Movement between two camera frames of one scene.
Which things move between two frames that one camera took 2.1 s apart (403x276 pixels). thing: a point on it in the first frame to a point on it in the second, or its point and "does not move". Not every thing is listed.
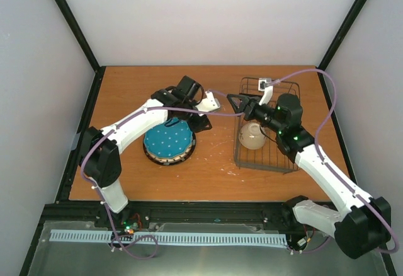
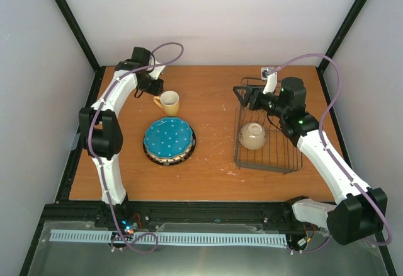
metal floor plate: [79, 258] does not move
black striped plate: [175, 160] does not move
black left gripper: [196, 122] to [156, 91]
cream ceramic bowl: [251, 136] does not move
